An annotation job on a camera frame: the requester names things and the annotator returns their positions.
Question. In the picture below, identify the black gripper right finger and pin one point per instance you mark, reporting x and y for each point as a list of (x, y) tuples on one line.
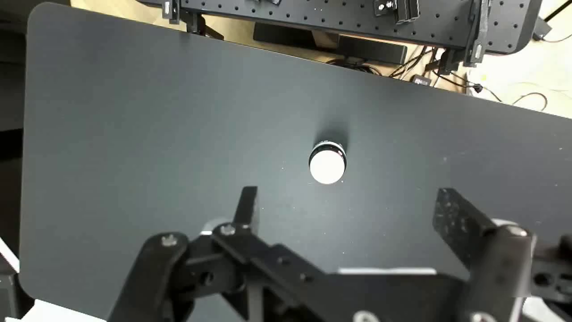
[(505, 264)]

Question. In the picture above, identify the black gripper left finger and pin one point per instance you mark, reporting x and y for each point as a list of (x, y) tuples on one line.
[(169, 273)]

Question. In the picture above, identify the dark green bottle white cap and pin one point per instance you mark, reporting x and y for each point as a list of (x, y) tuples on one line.
[(327, 164)]

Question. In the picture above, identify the black perforated metal panel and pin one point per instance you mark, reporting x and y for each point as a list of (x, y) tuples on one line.
[(466, 26)]

